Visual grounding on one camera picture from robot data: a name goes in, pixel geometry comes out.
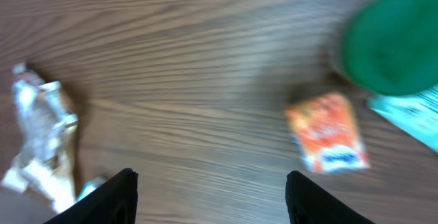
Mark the orange small box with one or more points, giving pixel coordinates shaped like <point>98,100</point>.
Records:
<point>325,129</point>

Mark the snack bag brown white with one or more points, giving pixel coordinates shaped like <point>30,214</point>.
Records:
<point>47,158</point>

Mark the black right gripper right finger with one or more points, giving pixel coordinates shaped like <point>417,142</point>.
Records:
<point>308,203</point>

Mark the teal Kleenex tissue pack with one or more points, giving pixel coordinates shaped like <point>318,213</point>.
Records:
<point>91,186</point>

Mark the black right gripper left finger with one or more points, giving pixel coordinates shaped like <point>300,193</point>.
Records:
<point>114,202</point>

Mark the green lid jar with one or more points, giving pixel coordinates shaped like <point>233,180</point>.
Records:
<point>390,47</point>

